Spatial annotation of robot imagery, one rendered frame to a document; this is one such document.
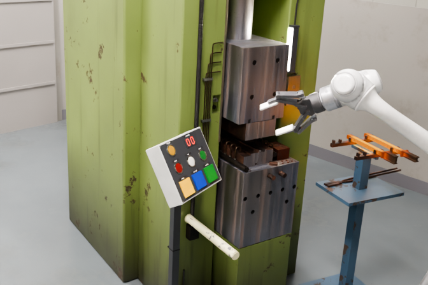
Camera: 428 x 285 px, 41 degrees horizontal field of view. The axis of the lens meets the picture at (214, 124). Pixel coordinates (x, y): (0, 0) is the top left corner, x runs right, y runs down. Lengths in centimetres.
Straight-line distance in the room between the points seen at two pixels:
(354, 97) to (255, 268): 171
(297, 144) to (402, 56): 204
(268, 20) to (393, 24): 214
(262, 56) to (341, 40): 267
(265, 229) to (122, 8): 144
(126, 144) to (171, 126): 43
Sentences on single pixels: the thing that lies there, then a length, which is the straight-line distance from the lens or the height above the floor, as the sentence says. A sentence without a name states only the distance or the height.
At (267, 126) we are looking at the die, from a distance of 306.
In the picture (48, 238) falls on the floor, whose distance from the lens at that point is 425.
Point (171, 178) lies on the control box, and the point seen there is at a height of 107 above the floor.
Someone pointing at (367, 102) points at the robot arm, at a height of 160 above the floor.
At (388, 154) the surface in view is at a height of 102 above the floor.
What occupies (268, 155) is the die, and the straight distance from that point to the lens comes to 313.
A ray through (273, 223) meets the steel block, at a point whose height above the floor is 57.
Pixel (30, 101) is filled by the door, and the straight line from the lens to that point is 644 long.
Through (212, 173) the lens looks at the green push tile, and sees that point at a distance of 272.
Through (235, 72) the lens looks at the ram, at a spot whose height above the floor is 143.
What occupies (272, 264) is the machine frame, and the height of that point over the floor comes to 30.
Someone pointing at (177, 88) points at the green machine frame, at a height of 135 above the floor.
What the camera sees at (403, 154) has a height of 100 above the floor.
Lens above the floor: 208
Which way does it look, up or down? 18 degrees down
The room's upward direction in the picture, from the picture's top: 3 degrees clockwise
